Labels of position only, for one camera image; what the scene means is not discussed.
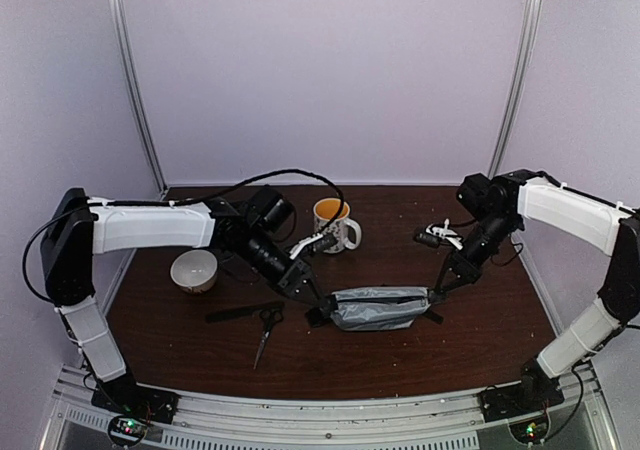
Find left circuit board with leds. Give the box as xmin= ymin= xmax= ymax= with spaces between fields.
xmin=107 ymin=415 xmax=149 ymax=446

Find white ceramic bowl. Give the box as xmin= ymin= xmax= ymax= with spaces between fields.
xmin=170 ymin=249 xmax=219 ymax=295

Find aluminium frame post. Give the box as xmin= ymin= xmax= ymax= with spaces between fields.
xmin=488 ymin=0 xmax=543 ymax=178
xmin=108 ymin=0 xmax=167 ymax=193

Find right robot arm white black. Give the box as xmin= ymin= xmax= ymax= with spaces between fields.
xmin=431 ymin=169 xmax=639 ymax=412

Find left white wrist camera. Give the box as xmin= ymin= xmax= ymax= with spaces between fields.
xmin=288 ymin=233 xmax=337 ymax=260

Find right circuit board with leds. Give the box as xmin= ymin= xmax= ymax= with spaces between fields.
xmin=509 ymin=415 xmax=550 ymax=445

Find black clipper guard attachment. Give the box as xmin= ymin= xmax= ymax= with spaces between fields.
xmin=305 ymin=307 xmax=327 ymax=328

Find left aluminium frame post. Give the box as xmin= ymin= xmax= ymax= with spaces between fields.
xmin=108 ymin=0 xmax=167 ymax=193

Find large black-handled scissors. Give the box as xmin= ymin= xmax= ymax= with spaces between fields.
xmin=253 ymin=308 xmax=284 ymax=370

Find black comb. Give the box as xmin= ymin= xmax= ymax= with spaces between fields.
xmin=204 ymin=301 xmax=285 ymax=323
xmin=422 ymin=310 xmax=444 ymax=325

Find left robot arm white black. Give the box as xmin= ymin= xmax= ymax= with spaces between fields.
xmin=40 ymin=185 xmax=326 ymax=414

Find grey zipper pouch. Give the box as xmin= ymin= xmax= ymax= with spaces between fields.
xmin=318 ymin=286 xmax=433 ymax=332

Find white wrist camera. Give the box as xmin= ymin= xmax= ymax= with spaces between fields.
xmin=288 ymin=233 xmax=337 ymax=260
xmin=413 ymin=219 xmax=463 ymax=250

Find right aluminium frame post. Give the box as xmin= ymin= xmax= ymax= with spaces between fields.
xmin=488 ymin=0 xmax=543 ymax=178

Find floral ceramic mug yellow inside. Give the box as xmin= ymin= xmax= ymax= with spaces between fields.
xmin=313 ymin=198 xmax=362 ymax=255

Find circuit board with leds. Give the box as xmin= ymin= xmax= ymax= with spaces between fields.
xmin=107 ymin=415 xmax=149 ymax=446
xmin=509 ymin=415 xmax=550 ymax=445

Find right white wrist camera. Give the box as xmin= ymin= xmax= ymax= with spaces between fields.
xmin=413 ymin=219 xmax=463 ymax=250

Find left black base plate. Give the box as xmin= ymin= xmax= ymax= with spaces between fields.
xmin=91 ymin=379 xmax=179 ymax=424

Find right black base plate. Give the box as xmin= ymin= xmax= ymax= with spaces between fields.
xmin=478 ymin=380 xmax=565 ymax=423

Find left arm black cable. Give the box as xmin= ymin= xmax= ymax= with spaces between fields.
xmin=22 ymin=168 xmax=351 ymax=306

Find front aluminium rail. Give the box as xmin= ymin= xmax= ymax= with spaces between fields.
xmin=39 ymin=364 xmax=621 ymax=450

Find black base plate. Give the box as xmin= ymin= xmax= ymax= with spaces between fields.
xmin=478 ymin=380 xmax=565 ymax=423
xmin=91 ymin=379 xmax=179 ymax=424

